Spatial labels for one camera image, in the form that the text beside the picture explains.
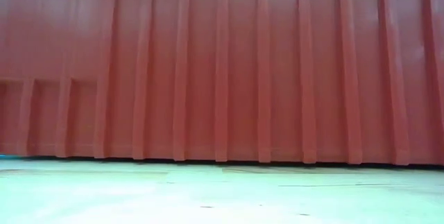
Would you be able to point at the red ribbed plastic bin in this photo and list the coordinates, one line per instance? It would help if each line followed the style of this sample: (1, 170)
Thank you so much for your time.
(239, 71)

